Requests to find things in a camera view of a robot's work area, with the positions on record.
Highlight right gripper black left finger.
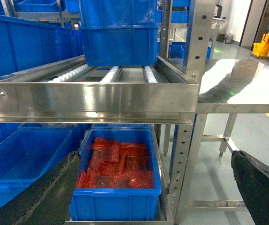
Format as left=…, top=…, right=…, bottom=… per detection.
left=0, top=151, right=81, bottom=225

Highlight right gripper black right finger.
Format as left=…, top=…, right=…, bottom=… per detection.
left=231, top=150, right=269, bottom=225

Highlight empty blue plastic bin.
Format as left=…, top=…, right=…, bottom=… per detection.
left=0, top=129, right=75, bottom=207

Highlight blue bin with red bags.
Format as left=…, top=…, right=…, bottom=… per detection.
left=69, top=129, right=161, bottom=221

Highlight stainless steel shelf rack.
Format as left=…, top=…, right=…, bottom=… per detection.
left=0, top=0, right=216, bottom=225

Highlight stacked blue bin upper shelf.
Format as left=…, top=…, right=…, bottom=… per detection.
left=79, top=0, right=159, bottom=66

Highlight red bubble wrap bags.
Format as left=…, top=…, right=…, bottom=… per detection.
left=75, top=137, right=153, bottom=188

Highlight stainless steel side table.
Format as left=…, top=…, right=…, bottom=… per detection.
left=167, top=60, right=269, bottom=218

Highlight yellow mop bucket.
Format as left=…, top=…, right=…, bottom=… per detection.
left=252, top=33, right=269, bottom=57

